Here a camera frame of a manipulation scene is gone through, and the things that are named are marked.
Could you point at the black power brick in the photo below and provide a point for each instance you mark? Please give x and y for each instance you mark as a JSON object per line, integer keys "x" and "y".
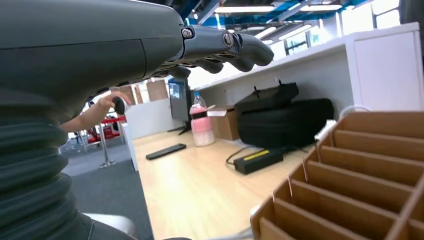
{"x": 258, "y": 162}

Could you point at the black phone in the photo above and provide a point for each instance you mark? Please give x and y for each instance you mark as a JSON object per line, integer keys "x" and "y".
{"x": 165, "y": 151}

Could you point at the white low partition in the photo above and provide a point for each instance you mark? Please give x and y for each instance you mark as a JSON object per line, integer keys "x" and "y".
{"x": 149, "y": 119}

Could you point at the white power adapter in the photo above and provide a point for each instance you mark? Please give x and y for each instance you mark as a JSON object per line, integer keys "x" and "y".
{"x": 325, "y": 130}

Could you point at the long ceiling light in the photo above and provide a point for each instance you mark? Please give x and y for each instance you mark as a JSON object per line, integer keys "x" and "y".
{"x": 245, "y": 9}
{"x": 321, "y": 7}

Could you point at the large black bag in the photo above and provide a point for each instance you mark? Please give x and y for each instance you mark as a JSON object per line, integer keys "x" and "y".
{"x": 285, "y": 126}

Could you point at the flat black case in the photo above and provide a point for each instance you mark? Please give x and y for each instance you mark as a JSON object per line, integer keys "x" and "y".
{"x": 268, "y": 97}

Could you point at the brown wooden slot organizer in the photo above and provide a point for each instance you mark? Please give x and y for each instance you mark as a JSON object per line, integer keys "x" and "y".
{"x": 348, "y": 185}

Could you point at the black monitor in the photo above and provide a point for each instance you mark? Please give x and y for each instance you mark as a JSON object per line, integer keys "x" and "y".
{"x": 179, "y": 106}

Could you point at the black round knob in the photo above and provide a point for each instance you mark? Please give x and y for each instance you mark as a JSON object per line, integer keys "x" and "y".
{"x": 119, "y": 106}

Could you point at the chrome stanchion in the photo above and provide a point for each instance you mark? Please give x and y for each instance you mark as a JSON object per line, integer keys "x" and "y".
{"x": 104, "y": 145}

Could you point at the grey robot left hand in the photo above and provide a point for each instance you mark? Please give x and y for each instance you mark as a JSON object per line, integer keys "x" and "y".
{"x": 82, "y": 39}

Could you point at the brown cardboard panel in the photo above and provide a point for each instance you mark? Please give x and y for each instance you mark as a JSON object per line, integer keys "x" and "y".
{"x": 157, "y": 90}
{"x": 127, "y": 94}

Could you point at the pink plastic bottle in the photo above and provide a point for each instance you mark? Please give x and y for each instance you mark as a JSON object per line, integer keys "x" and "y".
{"x": 202, "y": 127}

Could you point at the light wood desk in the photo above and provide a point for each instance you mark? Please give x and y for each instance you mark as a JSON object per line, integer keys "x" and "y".
{"x": 198, "y": 198}

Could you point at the cardboard box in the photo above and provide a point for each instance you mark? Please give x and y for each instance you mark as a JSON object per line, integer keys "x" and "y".
{"x": 227, "y": 127}

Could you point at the white raised counter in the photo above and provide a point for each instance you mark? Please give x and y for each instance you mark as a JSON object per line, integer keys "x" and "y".
{"x": 387, "y": 73}

